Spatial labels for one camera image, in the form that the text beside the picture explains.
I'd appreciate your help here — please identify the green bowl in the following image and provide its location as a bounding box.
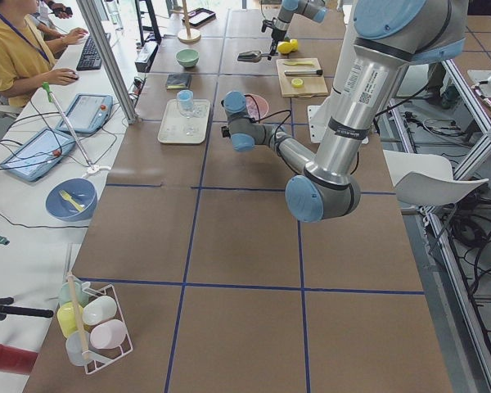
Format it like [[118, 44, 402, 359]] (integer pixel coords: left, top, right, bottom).
[[176, 48, 200, 69]]

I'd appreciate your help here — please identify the near teach pendant tablet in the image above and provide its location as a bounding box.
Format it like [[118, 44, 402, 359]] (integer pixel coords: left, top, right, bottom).
[[0, 128, 75, 182]]

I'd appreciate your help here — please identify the blue bowl with fork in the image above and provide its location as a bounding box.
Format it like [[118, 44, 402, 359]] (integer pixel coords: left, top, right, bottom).
[[45, 178, 97, 222]]

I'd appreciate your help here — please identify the person in yellow shirt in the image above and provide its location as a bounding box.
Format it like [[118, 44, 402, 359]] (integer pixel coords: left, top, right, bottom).
[[0, 1, 88, 107]]

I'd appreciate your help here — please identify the yellow lemon lower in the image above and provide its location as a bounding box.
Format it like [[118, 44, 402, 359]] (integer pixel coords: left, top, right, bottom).
[[278, 41, 291, 55]]

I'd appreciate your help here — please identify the teach pendant tablet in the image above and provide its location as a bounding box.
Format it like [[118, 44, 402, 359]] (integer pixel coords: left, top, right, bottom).
[[0, 128, 75, 182], [65, 93, 114, 135]]

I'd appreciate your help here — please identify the cream bear tray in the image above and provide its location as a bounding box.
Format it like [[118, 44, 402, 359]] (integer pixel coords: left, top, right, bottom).
[[157, 99, 211, 145]]

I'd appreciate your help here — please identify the steel muddler black cap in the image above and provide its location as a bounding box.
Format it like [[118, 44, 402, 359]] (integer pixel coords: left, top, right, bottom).
[[283, 69, 323, 77]]

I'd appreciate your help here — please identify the yellow plastic knife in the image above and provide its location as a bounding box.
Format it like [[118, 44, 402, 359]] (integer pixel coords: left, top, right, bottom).
[[282, 61, 315, 66]]

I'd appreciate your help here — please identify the bamboo cutting board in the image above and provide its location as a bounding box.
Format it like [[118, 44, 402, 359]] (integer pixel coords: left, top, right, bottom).
[[277, 57, 329, 97]]

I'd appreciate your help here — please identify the black keyboard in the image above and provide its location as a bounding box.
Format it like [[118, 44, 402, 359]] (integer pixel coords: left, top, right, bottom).
[[76, 36, 102, 71]]

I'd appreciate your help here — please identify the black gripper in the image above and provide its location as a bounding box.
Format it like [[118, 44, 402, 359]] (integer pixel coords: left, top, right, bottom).
[[221, 126, 231, 138], [261, 18, 286, 55]]

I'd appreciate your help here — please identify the aluminium frame post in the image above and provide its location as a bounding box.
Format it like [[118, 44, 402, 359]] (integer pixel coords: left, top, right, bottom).
[[77, 0, 138, 124]]

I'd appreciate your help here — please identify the white chair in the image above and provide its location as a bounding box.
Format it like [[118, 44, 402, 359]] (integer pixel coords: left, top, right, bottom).
[[383, 150, 489, 206]]

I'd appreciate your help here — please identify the lemon half slice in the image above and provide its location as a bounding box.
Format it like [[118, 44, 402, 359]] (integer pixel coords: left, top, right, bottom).
[[291, 78, 304, 88]]

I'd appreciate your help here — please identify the pink bowl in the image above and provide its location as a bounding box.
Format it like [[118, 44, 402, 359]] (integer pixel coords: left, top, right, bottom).
[[245, 93, 269, 120]]

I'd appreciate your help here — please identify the red cylinder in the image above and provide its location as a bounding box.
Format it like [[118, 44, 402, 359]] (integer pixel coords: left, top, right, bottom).
[[0, 344, 38, 375]]

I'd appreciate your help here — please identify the far teach pendant tablet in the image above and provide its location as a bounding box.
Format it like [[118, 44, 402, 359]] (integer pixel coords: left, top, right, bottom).
[[65, 93, 114, 135]]

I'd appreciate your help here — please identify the yellow lemon upper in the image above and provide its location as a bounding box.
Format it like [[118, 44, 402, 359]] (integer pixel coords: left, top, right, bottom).
[[288, 38, 299, 52]]

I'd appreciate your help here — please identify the clear rod white stand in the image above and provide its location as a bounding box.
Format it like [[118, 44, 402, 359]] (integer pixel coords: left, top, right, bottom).
[[42, 82, 111, 178]]

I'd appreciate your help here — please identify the steel ice scoop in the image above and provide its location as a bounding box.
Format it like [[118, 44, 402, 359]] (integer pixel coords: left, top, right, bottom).
[[237, 51, 268, 63]]

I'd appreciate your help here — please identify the clear wine glass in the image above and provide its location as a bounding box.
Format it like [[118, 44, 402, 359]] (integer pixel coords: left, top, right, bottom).
[[181, 105, 198, 136]]

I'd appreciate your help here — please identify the pile of clear ice cubes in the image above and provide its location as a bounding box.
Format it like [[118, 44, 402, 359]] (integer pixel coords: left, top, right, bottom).
[[246, 97, 260, 119]]

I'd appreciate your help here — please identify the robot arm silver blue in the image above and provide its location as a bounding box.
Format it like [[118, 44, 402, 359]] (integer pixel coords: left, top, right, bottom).
[[261, 0, 327, 60], [222, 1, 468, 222]]

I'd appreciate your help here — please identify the white wire cup rack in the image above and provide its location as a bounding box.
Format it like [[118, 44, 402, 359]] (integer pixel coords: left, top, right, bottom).
[[56, 272, 133, 375]]

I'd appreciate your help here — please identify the yellow lemon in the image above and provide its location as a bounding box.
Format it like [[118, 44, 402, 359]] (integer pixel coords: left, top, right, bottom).
[[288, 38, 299, 52], [278, 41, 291, 55]]

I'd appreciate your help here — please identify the small blue cup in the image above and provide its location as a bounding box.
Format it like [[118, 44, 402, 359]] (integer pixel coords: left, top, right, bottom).
[[176, 89, 195, 112]]

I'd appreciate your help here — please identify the wooden stand round base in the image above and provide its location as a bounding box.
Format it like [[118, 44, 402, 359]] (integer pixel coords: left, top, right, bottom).
[[177, 0, 201, 44]]

